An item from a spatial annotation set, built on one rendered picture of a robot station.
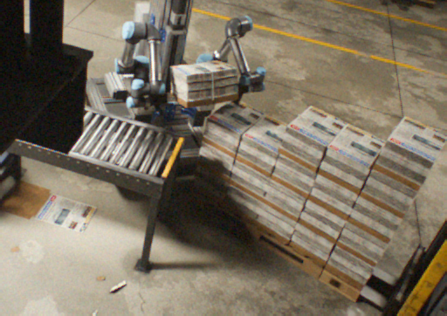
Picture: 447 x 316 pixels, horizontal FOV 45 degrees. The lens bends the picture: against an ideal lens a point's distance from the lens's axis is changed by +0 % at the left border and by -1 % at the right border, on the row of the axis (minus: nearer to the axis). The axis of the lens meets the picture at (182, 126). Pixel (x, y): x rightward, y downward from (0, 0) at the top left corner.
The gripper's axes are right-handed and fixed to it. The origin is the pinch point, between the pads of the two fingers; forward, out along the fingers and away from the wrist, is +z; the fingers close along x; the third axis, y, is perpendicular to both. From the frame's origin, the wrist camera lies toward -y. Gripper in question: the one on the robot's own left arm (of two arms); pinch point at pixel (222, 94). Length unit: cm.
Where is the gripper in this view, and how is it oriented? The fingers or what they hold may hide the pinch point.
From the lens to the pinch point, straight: 388.2
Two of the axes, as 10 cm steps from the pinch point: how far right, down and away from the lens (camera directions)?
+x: 4.6, 2.5, -8.5
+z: -8.9, 1.4, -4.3
